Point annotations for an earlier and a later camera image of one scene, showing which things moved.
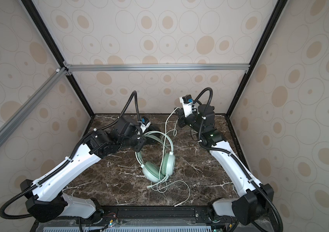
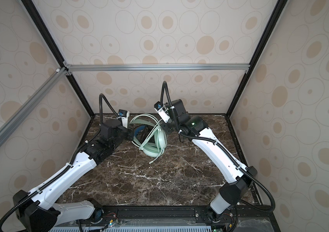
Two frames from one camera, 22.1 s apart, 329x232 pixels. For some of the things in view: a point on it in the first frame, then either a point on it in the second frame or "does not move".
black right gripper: x=182 y=123 → x=167 y=129
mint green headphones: x=154 y=171 → x=155 y=149
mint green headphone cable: x=161 y=159 → x=158 y=121
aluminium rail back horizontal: x=157 y=67 does not move
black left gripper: x=141 y=142 → x=131 y=136
